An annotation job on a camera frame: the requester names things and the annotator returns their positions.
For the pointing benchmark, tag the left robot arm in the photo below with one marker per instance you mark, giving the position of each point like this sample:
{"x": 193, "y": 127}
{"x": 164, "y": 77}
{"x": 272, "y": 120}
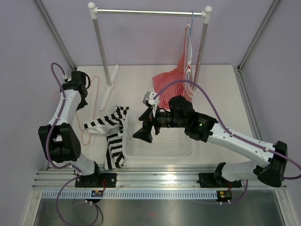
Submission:
{"x": 60, "y": 143}

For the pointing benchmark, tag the black white striped tank top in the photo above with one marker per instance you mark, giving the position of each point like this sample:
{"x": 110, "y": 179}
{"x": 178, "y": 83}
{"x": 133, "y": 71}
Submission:
{"x": 112, "y": 126}

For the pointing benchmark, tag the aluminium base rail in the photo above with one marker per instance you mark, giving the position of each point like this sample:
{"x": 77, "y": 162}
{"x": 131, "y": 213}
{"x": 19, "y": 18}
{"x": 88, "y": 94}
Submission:
{"x": 171, "y": 177}

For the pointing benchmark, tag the blue wire hanger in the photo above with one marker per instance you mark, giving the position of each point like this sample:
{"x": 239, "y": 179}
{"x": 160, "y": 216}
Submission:
{"x": 191, "y": 30}

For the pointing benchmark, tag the white plastic laundry basket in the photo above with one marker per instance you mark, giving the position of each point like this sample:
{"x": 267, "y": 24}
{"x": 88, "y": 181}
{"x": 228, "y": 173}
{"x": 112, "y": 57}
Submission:
{"x": 169, "y": 144}

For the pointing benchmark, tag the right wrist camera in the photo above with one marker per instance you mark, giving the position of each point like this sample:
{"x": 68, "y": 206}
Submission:
{"x": 150, "y": 101}

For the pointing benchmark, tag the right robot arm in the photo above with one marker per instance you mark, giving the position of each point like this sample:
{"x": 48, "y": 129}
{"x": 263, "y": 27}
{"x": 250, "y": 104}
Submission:
{"x": 267, "y": 161}

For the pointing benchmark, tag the pink wire hanger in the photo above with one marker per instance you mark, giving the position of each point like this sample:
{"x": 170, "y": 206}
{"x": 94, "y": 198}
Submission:
{"x": 89, "y": 112}

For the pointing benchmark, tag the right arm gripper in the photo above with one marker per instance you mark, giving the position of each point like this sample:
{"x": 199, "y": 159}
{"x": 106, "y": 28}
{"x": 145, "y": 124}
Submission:
{"x": 145, "y": 133}

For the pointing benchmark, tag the red white striped tank top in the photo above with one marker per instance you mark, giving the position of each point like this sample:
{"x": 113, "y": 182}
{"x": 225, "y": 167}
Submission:
{"x": 181, "y": 72}

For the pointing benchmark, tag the white slotted cable duct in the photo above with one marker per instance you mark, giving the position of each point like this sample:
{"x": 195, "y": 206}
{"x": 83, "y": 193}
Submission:
{"x": 132, "y": 194}

